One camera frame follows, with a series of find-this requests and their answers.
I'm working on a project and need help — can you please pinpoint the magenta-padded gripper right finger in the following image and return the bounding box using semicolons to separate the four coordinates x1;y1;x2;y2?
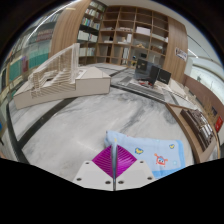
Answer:
115;143;156;191

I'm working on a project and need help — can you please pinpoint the glass-front bookcase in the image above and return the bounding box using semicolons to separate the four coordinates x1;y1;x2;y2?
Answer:
0;13;63;111

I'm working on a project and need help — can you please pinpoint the brown model on wooden board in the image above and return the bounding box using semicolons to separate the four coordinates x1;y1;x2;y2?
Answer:
165;103;222;164

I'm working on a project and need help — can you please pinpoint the white wall sign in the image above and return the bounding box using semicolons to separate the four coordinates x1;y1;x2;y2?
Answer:
174;47;189;63

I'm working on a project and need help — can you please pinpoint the small white building model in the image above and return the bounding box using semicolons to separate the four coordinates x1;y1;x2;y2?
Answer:
168;78;196;101

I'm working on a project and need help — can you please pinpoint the black box architectural model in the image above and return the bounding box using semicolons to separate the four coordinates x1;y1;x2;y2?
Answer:
111;58;173;102

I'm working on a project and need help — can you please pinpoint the cream white architectural model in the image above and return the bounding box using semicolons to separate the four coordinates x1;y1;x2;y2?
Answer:
13;42;112;110

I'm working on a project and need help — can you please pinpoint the light blue cartoon towel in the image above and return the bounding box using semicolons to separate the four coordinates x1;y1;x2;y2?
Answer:
103;129;187;192

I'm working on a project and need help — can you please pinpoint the red box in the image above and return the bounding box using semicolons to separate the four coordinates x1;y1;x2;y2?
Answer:
214;115;224;133

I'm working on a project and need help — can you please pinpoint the wooden shelf unit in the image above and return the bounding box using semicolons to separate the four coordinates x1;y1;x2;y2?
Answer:
77;1;169;70

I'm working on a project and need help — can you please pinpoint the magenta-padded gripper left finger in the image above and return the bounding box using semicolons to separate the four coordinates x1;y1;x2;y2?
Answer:
72;143;116;191

